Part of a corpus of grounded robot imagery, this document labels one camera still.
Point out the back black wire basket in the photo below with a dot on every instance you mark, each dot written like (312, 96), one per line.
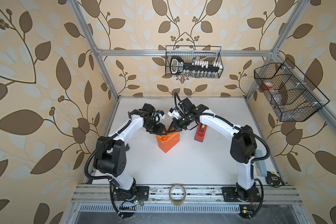
(188, 52)

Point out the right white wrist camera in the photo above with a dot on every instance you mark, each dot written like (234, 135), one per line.
(174, 113)

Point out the red tape dispenser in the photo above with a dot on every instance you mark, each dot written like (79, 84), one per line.
(200, 134)

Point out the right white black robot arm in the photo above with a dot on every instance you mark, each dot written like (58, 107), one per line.
(246, 147)

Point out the black socket set rail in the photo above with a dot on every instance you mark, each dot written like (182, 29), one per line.
(177, 65)

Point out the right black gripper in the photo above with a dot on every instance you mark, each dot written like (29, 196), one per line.
(174, 124)

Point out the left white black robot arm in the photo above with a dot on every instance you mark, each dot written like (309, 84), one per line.
(108, 160)

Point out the side black wire basket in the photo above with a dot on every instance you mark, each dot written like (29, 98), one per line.
(294, 96)

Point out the black yellow tape measure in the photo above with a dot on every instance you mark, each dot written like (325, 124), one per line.
(273, 179)

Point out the clear tape roll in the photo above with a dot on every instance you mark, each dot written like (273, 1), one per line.
(177, 194)

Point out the yellow orange wrapping paper sheet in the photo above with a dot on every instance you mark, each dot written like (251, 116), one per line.
(167, 142)

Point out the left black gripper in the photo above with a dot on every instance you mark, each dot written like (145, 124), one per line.
(159, 129)

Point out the red capped clear jar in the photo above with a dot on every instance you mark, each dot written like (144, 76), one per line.
(267, 85)

